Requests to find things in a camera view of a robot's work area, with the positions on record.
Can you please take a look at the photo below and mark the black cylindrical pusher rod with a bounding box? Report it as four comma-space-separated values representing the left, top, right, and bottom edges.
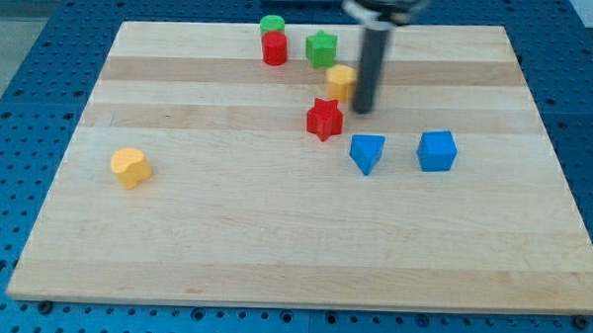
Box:
352, 21, 392, 115

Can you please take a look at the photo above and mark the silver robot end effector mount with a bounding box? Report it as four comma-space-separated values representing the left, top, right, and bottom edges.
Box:
342, 0, 432, 26

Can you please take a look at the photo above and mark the yellow hexagon block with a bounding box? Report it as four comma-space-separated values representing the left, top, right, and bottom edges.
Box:
325, 64, 357, 103

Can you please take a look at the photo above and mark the wooden board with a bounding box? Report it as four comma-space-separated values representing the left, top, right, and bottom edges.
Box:
7, 21, 593, 315

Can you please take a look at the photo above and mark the green star block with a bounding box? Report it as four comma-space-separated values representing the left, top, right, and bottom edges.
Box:
305, 30, 338, 68

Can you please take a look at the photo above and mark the red star block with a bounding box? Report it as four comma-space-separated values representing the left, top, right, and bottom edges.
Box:
305, 98, 344, 141

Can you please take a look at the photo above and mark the red cylinder block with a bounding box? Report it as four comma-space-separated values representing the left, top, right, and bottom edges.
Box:
261, 32, 288, 66

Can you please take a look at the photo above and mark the green cylinder block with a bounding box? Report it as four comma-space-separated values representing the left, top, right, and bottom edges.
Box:
259, 14, 286, 35

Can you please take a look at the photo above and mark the blue triangle block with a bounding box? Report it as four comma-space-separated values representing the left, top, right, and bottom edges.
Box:
349, 134, 385, 176

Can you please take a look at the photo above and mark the blue cube block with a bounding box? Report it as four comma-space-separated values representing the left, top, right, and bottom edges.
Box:
416, 130, 458, 172

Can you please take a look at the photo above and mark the yellow heart block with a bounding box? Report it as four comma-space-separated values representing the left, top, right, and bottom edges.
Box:
110, 147, 153, 191

